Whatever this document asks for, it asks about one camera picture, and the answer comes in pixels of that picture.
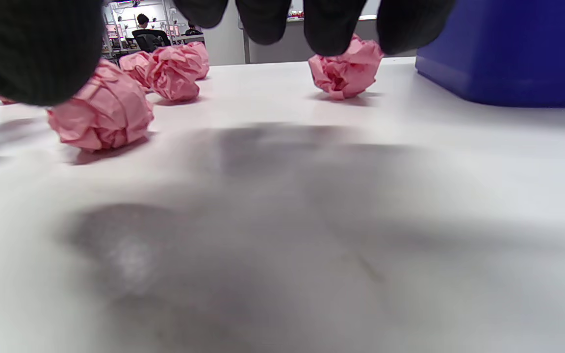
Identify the person's right hand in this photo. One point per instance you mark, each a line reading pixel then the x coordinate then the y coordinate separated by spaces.
pixel 27 49

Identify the blue recycling bin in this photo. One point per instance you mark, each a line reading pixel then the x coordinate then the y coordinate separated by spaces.
pixel 508 49

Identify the white metal shelving rack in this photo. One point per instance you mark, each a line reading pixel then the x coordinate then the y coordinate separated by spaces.
pixel 115 14

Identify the black mesh desk chair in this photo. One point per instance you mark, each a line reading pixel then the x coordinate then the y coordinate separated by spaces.
pixel 151 40

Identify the pack of colourful magnets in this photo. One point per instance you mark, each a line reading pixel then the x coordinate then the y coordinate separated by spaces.
pixel 296 13

